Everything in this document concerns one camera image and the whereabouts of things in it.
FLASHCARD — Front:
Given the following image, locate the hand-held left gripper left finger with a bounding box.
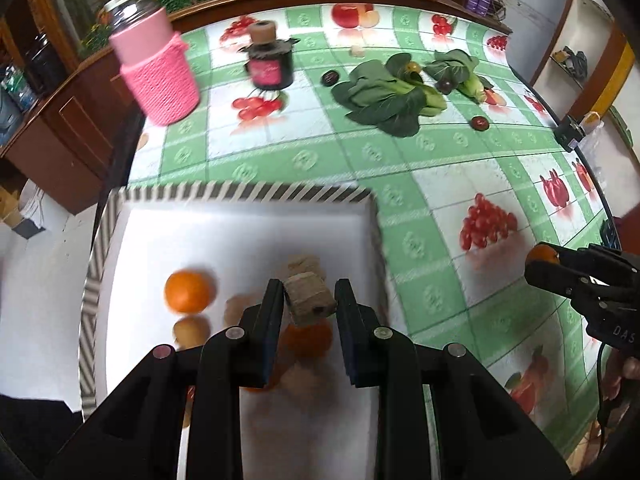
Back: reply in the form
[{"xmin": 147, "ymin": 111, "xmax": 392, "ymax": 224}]
[{"xmin": 42, "ymin": 278, "xmax": 287, "ymax": 480}]

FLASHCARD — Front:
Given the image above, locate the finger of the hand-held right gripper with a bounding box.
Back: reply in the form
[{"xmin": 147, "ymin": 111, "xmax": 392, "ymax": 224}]
[
  {"xmin": 525, "ymin": 260, "xmax": 597, "ymax": 304},
  {"xmin": 552, "ymin": 245, "xmax": 621, "ymax": 269}
]

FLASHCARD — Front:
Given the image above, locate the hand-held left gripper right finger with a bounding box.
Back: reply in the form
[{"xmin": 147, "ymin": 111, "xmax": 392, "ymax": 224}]
[{"xmin": 334, "ymin": 279, "xmax": 571, "ymax": 480}]

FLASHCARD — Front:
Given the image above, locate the orange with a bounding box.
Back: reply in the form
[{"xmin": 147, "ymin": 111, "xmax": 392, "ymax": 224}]
[
  {"xmin": 164, "ymin": 269, "xmax": 218, "ymax": 316},
  {"xmin": 277, "ymin": 317, "xmax": 335, "ymax": 358},
  {"xmin": 529, "ymin": 242, "xmax": 560, "ymax": 266}
]

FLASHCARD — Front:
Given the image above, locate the brown cube block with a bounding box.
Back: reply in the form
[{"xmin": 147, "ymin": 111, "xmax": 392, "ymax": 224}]
[
  {"xmin": 282, "ymin": 271, "xmax": 335, "ymax": 328},
  {"xmin": 286, "ymin": 255, "xmax": 323, "ymax": 281}
]

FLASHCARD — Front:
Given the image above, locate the white box with striped rim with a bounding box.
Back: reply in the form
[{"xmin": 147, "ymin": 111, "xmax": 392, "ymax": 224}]
[{"xmin": 79, "ymin": 180, "xmax": 391, "ymax": 421}]

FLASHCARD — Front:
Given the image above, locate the person's right hand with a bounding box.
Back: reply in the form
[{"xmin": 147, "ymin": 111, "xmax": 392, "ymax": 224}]
[{"xmin": 602, "ymin": 354, "xmax": 640, "ymax": 402}]

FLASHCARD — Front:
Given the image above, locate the brown kiwi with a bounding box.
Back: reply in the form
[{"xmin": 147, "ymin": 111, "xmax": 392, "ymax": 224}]
[{"xmin": 172, "ymin": 315, "xmax": 211, "ymax": 351}]

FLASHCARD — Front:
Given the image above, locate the white plastic bag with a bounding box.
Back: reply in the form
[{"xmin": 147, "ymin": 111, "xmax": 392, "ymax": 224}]
[{"xmin": 580, "ymin": 110, "xmax": 617, "ymax": 161}]

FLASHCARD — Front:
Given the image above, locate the black device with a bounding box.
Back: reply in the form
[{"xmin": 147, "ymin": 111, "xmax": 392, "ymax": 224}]
[{"xmin": 557, "ymin": 115, "xmax": 588, "ymax": 151}]

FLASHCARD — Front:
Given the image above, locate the green checked fruit-print tablecloth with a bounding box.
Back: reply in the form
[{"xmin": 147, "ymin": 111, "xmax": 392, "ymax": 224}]
[{"xmin": 127, "ymin": 2, "xmax": 616, "ymax": 461}]

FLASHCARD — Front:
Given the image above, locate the dark bag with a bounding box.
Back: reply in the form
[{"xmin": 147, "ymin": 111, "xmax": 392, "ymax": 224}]
[{"xmin": 562, "ymin": 46, "xmax": 590, "ymax": 80}]

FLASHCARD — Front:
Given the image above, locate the large green bok choy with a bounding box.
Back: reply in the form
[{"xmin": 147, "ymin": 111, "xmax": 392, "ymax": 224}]
[{"xmin": 331, "ymin": 52, "xmax": 448, "ymax": 138}]

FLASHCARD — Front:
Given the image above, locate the small green bok choy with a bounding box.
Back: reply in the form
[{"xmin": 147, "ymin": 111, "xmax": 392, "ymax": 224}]
[{"xmin": 425, "ymin": 49, "xmax": 493, "ymax": 106}]

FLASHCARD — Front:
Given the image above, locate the black jar with pink label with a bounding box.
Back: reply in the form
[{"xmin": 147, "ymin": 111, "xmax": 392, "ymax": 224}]
[{"xmin": 240, "ymin": 20, "xmax": 301, "ymax": 90}]

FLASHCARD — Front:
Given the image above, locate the pink knitted basket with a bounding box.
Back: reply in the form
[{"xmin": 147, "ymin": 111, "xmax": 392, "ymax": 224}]
[{"xmin": 120, "ymin": 32, "xmax": 201, "ymax": 126}]

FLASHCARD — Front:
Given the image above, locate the brown wooden cabinet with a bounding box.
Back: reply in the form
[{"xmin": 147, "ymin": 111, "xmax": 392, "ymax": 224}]
[{"xmin": 0, "ymin": 72, "xmax": 128, "ymax": 216}]

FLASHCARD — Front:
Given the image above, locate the cardboard box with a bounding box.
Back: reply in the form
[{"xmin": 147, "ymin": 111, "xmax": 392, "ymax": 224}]
[{"xmin": 0, "ymin": 185, "xmax": 23, "ymax": 226}]

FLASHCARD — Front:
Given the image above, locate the pink plastic cup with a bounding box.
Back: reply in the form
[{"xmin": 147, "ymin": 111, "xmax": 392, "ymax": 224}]
[{"xmin": 110, "ymin": 7, "xmax": 173, "ymax": 67}]

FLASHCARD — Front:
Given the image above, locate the pack of plastic water bottles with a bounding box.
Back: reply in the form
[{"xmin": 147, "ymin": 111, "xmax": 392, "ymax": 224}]
[{"xmin": 0, "ymin": 62, "xmax": 38, "ymax": 111}]

